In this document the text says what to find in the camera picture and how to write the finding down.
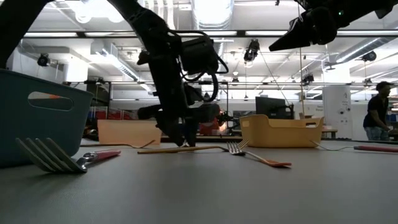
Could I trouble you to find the yellow plastic bin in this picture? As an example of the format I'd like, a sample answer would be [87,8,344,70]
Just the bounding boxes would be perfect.
[238,113,325,149]

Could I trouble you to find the grey table mat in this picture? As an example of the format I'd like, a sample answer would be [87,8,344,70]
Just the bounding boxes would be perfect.
[0,138,398,224]

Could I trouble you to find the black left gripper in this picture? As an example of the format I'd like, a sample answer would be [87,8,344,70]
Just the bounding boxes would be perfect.
[137,57,222,147]

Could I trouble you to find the black computer monitor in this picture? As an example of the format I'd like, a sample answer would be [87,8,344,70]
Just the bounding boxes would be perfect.
[255,96,295,121]

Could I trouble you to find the black overhead frame bar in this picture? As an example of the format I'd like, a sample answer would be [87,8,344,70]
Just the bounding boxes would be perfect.
[0,29,398,39]

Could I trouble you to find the shelf with blue bins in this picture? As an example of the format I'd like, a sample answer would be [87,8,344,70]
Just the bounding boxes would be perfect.
[372,101,398,141]

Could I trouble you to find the teal plastic bin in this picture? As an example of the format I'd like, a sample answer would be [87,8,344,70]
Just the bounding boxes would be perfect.
[0,68,95,169]

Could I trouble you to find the orange-handled silver fork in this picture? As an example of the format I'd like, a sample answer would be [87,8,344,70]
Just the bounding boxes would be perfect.
[226,139,293,169]

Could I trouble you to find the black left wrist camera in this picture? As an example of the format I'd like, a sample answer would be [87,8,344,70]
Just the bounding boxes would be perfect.
[181,34,220,76]

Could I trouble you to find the white ceiling box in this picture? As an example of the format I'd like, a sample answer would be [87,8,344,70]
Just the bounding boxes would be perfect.
[63,63,90,83]

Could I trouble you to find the white building column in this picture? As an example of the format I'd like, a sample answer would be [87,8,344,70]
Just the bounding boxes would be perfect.
[322,84,354,141]

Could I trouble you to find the person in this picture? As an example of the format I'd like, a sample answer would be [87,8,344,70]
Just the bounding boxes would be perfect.
[198,119,225,136]
[362,80,395,141]

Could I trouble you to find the silver ventilation duct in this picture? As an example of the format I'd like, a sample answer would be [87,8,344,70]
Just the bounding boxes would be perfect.
[190,0,234,78]

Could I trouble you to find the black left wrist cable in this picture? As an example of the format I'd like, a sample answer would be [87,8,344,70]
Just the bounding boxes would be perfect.
[167,29,230,103]

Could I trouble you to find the red storage crates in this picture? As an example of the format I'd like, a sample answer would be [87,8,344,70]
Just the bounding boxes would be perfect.
[88,106,135,121]

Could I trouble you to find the black metal frame stand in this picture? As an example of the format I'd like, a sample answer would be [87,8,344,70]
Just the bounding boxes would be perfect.
[217,80,231,125]

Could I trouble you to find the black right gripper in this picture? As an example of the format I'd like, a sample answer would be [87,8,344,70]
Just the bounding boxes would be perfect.
[269,6,338,52]

